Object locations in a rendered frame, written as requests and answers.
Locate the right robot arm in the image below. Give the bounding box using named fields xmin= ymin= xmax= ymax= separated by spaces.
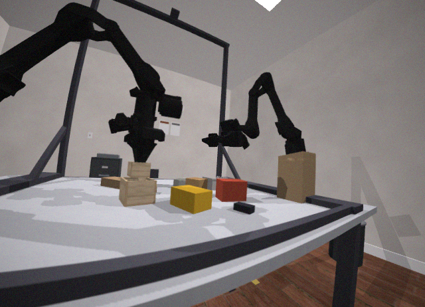
xmin=0 ymin=3 xmax=183 ymax=134

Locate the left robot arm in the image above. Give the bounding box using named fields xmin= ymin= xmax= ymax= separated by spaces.
xmin=220 ymin=72 xmax=306 ymax=155

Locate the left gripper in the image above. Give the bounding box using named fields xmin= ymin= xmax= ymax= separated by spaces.
xmin=202 ymin=131 xmax=243 ymax=147

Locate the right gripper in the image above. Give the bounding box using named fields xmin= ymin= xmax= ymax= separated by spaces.
xmin=124 ymin=110 xmax=165 ymax=163

